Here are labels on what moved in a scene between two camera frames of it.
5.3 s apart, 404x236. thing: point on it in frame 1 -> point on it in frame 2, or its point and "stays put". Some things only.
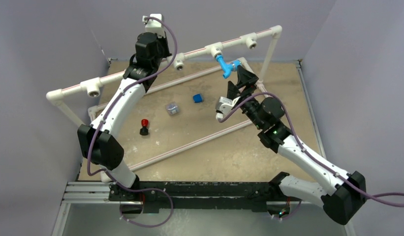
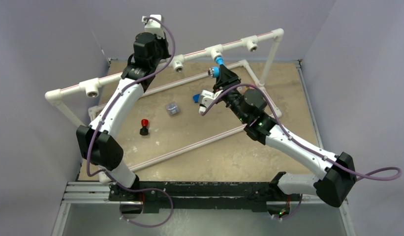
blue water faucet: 228,67 -> 214,72
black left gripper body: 164,52 stays put
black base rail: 185,196 stays put
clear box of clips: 172,108 stays put
